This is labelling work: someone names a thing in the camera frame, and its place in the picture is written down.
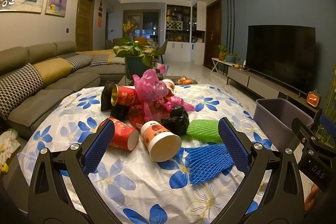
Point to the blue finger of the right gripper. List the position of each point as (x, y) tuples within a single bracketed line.
[(328, 125)]

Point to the red gold paper cup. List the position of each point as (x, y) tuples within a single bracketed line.
[(124, 96)]

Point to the blue floral white tablecloth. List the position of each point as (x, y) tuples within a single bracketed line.
[(137, 189)]

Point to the mustard yellow cushion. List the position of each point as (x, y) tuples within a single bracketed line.
[(53, 70)]

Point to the grey low tv cabinet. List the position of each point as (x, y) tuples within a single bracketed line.
[(267, 89)]

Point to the black white patterned cushion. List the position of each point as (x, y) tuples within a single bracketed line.
[(17, 87)]

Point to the brown wooden door left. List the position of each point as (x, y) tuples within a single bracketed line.
[(84, 25)]

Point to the red paper cup front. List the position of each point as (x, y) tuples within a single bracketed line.
[(125, 137)]

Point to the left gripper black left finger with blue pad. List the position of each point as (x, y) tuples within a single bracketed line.
[(49, 201)]

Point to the dark wooden door right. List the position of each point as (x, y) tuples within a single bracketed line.
[(213, 32)]

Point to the green foam net sleeve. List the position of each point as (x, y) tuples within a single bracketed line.
[(203, 129)]

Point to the pink plastic bag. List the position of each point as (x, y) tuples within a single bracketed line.
[(157, 100)]

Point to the blue foam net sleeve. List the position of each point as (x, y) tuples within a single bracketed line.
[(206, 162)]

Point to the white folding side table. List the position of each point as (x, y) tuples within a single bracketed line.
[(216, 62)]

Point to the oranges on coffee table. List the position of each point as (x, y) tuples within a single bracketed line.
[(184, 81)]

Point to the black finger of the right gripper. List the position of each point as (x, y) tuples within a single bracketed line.
[(303, 133)]

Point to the red white plastic bag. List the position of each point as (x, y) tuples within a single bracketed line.
[(139, 114)]

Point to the orange small clock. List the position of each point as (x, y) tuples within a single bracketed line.
[(313, 99)]

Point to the grey sectional sofa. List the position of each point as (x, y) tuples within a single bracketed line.
[(27, 117)]

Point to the black plastic bag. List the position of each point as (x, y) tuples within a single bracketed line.
[(178, 121)]

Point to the small plants on side table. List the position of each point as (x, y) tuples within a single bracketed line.
[(225, 55)]

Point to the grey plastic trash bin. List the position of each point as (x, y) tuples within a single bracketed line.
[(274, 117)]

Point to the white display cabinet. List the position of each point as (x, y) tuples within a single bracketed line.
[(185, 28)]

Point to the orange white paper cup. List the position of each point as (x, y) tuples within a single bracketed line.
[(161, 144)]

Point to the green potted plant dark pot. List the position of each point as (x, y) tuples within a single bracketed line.
[(138, 58)]

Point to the black flat television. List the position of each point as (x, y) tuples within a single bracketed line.
[(284, 53)]

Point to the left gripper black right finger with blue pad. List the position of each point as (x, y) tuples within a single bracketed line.
[(282, 201)]

